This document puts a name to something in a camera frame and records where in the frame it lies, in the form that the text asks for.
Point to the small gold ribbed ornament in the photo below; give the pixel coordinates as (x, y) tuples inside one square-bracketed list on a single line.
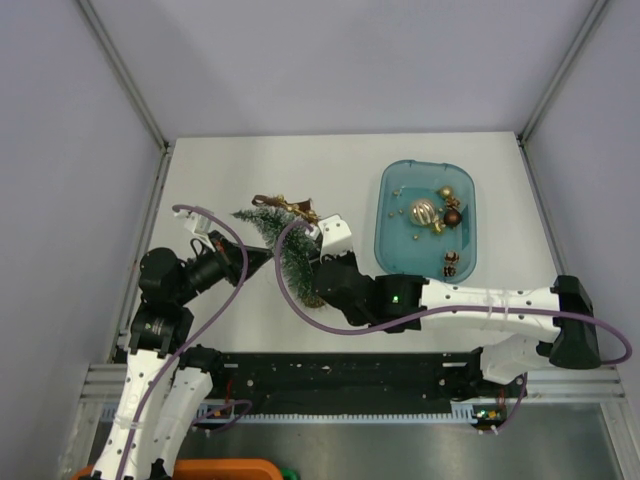
[(446, 192)]

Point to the white cable duct strip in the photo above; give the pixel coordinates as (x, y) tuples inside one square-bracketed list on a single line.
[(459, 414)]

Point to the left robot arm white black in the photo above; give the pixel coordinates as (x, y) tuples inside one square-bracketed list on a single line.
[(166, 378)]

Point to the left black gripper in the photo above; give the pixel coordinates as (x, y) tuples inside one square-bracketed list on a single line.
[(228, 255)]

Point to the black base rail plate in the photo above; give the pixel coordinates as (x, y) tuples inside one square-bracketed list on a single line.
[(434, 376)]

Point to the pine cone ornament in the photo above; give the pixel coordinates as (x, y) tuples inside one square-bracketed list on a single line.
[(449, 271), (451, 257)]

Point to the orange plastic bin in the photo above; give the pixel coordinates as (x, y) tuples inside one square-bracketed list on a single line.
[(204, 469)]

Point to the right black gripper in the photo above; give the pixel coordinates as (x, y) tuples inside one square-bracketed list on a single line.
[(348, 257)]

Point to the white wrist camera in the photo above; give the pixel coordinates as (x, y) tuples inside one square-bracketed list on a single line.
[(199, 225), (333, 236)]

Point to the green object at bottom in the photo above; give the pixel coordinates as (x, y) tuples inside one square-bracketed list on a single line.
[(289, 474)]

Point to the right aluminium frame post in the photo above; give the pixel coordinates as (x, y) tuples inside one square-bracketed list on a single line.
[(576, 48)]

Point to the large gold ball ornament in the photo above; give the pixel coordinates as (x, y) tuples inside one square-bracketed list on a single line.
[(422, 212)]

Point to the small green christmas tree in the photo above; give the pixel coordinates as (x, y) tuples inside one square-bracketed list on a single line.
[(296, 270)]

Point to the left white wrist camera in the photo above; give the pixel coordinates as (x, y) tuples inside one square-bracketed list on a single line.
[(199, 225)]

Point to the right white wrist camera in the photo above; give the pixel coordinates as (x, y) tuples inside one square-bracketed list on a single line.
[(333, 236)]

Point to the left aluminium frame post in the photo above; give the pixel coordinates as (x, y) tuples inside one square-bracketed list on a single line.
[(121, 72)]

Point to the aluminium frame post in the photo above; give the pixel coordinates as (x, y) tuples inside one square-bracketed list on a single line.
[(121, 72), (576, 48)]

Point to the shiny dark red ball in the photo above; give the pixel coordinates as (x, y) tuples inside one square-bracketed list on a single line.
[(452, 218)]

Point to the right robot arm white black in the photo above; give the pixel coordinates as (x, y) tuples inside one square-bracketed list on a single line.
[(544, 327)]

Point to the gold glitter berry sprig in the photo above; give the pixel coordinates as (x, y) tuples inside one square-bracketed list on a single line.
[(303, 209)]

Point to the teal plastic tray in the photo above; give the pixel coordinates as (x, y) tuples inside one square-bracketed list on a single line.
[(401, 247)]

